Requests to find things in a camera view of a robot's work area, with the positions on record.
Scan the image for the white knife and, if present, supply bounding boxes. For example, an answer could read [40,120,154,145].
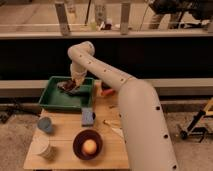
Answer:
[109,126,124,138]

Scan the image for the yellow black stand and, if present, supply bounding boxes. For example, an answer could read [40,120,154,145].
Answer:
[177,97,213,143]

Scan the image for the dark brown bowl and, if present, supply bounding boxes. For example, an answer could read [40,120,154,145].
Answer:
[73,129,103,160]

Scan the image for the green plastic tray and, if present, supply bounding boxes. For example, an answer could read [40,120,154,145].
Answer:
[39,76,94,111]

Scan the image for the blue cup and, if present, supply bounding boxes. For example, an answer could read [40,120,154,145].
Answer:
[37,117,53,134]

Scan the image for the dark bowl with carrot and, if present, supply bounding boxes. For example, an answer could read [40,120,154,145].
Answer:
[101,82,111,90]

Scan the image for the blue sponge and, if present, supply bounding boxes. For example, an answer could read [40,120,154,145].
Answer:
[82,108,96,127]

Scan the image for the dark red grape bunch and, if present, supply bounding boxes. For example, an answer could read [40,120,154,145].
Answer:
[61,80,77,91]

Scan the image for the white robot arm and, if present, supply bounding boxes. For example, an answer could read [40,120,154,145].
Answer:
[68,41,180,171]

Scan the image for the orange ball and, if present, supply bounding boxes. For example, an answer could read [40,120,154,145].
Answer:
[82,139,97,155]

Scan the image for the grey tool in tray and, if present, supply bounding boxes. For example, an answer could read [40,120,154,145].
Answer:
[57,81,88,96]

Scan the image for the wooden folding table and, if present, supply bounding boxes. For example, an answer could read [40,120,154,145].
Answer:
[23,82,129,171]

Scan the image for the white cup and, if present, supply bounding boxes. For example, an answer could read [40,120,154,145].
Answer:
[33,136,53,159]

